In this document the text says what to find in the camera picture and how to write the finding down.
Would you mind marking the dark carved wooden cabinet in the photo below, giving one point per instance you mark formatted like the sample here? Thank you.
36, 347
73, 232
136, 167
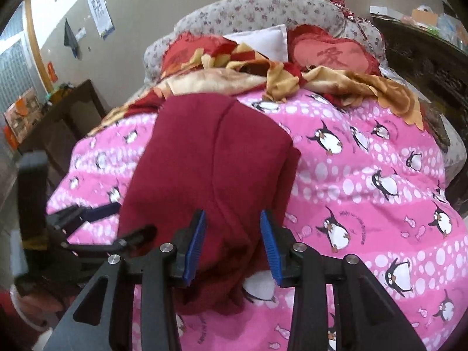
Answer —
420, 65

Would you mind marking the orange wall sticker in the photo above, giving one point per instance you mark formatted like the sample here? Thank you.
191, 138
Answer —
52, 71

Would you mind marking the person's left forearm red sleeve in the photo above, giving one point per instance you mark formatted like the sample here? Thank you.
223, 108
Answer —
14, 329

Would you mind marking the maroon knit garment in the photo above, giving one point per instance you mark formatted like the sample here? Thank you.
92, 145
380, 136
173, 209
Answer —
204, 161

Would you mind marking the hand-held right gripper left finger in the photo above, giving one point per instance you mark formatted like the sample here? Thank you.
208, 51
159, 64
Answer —
193, 250

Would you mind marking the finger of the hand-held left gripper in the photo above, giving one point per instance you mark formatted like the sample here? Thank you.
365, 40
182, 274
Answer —
124, 243
95, 212

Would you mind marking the red heart-shaped pillow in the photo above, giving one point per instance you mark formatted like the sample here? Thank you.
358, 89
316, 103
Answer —
329, 51

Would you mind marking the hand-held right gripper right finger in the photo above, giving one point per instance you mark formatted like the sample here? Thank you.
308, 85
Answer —
272, 254

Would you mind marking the brown cardboard box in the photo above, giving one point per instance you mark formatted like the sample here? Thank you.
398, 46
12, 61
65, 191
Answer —
424, 16

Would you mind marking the dark cloth on wall hook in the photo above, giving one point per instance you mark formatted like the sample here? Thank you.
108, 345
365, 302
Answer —
70, 38

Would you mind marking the glass block window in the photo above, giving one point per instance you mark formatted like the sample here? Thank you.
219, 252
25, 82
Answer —
14, 55

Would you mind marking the floral padded headboard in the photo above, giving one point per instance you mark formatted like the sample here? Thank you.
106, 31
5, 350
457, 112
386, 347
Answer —
256, 12

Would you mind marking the orange cardboard box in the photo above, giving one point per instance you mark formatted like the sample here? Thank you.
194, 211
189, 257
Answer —
22, 113

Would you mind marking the person's left hand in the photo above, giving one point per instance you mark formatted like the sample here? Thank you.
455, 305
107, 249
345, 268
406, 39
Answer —
42, 301

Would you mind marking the dark wooden side table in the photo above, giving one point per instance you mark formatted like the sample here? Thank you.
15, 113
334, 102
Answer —
65, 124

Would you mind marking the red and gold blanket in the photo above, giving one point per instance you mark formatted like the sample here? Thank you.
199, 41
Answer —
212, 80

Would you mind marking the white pillow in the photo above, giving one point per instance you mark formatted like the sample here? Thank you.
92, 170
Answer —
267, 40

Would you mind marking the pink penguin print blanket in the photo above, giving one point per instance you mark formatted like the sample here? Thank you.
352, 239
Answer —
318, 179

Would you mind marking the red foil decoration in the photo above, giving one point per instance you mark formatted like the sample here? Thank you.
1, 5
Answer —
347, 9

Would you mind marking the white wall calendar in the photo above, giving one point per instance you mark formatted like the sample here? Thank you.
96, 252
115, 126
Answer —
99, 12

